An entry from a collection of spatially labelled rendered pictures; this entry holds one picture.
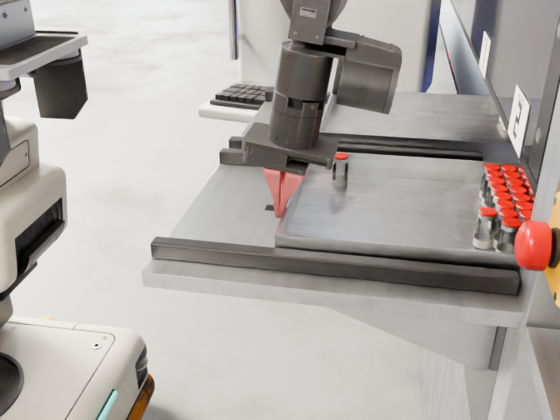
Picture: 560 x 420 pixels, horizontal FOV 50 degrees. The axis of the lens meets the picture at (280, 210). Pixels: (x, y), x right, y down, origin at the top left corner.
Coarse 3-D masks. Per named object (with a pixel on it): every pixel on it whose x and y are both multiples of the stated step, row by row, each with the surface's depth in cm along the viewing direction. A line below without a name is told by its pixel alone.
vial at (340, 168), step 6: (336, 162) 84; (342, 162) 83; (336, 168) 84; (342, 168) 83; (336, 174) 84; (342, 174) 84; (336, 180) 84; (342, 180) 84; (336, 186) 85; (342, 186) 85
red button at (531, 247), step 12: (528, 228) 47; (540, 228) 47; (516, 240) 49; (528, 240) 47; (540, 240) 46; (516, 252) 49; (528, 252) 47; (540, 252) 46; (528, 264) 47; (540, 264) 47
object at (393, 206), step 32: (352, 160) 88; (384, 160) 87; (416, 160) 86; (448, 160) 86; (320, 192) 84; (352, 192) 84; (384, 192) 84; (416, 192) 84; (448, 192) 84; (288, 224) 74; (320, 224) 75; (352, 224) 75; (384, 224) 75; (416, 224) 75; (448, 224) 75; (384, 256) 65; (416, 256) 64; (448, 256) 64; (480, 256) 63; (512, 256) 63
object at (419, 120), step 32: (416, 96) 116; (448, 96) 115; (480, 96) 114; (320, 128) 99; (352, 128) 107; (384, 128) 107; (416, 128) 107; (448, 128) 107; (480, 128) 107; (512, 160) 92
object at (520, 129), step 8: (520, 96) 68; (512, 104) 72; (528, 104) 64; (512, 112) 72; (512, 120) 71; (520, 120) 67; (512, 128) 71; (520, 128) 67; (512, 136) 70; (520, 136) 66; (520, 144) 66; (520, 152) 66
